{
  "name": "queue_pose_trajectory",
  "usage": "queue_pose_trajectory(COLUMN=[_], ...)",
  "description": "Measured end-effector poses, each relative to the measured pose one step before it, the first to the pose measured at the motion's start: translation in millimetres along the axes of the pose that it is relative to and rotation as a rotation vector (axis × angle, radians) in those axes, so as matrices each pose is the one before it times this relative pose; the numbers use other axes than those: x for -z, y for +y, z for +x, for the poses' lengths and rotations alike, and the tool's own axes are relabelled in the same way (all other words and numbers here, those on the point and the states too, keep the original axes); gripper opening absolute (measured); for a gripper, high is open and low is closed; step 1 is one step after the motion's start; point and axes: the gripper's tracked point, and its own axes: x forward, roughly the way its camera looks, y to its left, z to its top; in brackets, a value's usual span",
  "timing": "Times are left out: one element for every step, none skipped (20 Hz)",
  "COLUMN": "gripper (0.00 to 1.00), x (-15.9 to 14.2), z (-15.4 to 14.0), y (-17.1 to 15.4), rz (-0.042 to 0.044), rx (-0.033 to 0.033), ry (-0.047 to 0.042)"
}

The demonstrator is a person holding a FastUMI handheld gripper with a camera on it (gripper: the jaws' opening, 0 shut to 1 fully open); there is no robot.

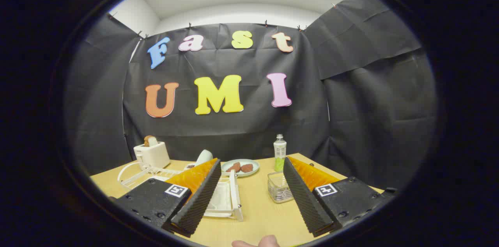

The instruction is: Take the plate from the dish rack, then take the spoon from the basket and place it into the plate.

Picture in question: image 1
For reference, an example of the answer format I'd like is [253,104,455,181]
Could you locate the white wire dish rack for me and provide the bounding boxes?
[118,159,244,222]

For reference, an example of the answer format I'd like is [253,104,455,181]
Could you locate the pale green food plate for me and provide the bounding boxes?
[221,159,260,178]

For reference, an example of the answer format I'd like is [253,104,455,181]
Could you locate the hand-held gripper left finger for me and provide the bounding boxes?
[115,158,222,238]

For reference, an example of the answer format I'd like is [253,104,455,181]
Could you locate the green label drink bottle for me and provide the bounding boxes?
[273,134,287,172]

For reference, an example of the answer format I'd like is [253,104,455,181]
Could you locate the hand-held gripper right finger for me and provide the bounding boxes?
[283,157,397,238]

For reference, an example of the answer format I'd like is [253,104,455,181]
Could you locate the white toaster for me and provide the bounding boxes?
[133,141,171,169]

